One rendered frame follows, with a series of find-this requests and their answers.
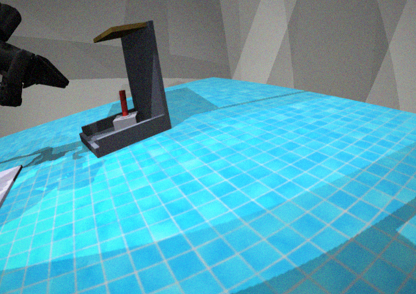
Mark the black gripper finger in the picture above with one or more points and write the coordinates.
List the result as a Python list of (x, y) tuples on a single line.
[(56, 70), (41, 73)]

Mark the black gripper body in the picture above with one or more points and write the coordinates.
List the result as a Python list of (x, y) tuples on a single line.
[(16, 62)]

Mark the dark red peg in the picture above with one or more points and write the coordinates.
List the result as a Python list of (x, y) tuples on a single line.
[(123, 102)]

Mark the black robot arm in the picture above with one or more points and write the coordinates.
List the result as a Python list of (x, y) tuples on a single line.
[(10, 18)]

